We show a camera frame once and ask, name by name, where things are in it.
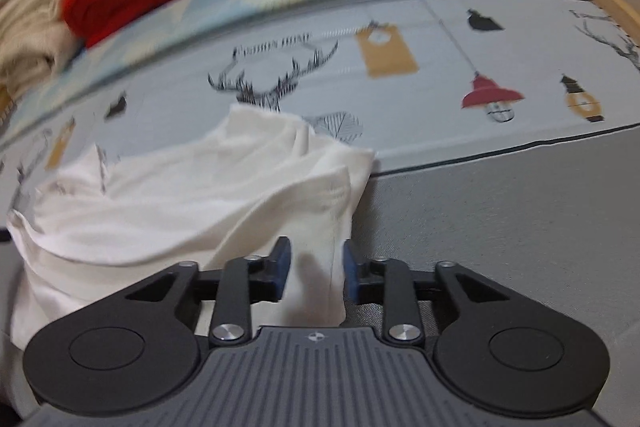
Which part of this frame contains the white t-shirt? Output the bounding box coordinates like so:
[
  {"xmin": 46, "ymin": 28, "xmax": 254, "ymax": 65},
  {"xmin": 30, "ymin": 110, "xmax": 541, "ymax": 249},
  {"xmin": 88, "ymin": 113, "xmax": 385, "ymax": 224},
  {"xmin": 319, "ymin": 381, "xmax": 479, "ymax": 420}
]
[{"xmin": 8, "ymin": 105, "xmax": 374, "ymax": 348}]

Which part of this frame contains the deer print bed sheet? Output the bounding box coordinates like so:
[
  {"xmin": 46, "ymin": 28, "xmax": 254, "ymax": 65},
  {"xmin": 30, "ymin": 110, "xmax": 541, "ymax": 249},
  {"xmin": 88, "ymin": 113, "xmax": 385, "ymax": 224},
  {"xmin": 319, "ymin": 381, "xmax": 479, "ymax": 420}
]
[{"xmin": 1, "ymin": 0, "xmax": 639, "ymax": 208}]

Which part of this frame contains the cream folded blanket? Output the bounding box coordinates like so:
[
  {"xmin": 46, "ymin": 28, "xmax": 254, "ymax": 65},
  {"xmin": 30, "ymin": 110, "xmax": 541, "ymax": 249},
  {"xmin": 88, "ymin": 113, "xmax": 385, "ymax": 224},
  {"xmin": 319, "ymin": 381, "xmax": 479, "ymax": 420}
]
[{"xmin": 1, "ymin": 0, "xmax": 81, "ymax": 101}]

